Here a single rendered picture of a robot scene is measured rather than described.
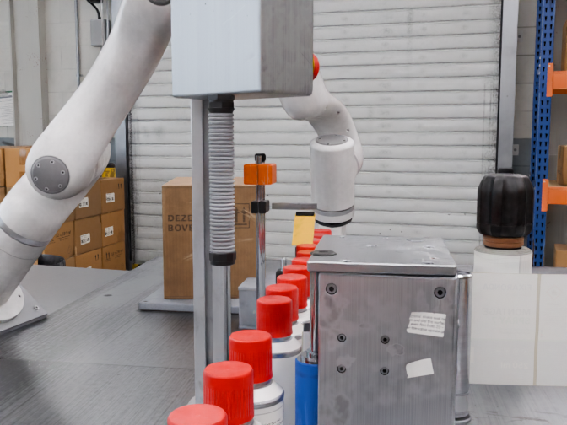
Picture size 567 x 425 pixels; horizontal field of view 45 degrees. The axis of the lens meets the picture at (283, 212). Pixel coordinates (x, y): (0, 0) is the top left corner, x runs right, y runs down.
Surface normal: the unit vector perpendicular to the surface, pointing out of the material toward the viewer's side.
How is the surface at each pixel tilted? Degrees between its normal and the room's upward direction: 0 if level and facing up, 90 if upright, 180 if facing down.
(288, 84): 90
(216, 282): 90
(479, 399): 0
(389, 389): 90
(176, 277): 90
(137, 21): 132
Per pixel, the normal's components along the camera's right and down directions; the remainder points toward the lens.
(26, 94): -0.29, 0.11
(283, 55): 0.72, 0.08
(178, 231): 0.04, 0.11
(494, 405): 0.00, -0.99
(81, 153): 0.45, 0.07
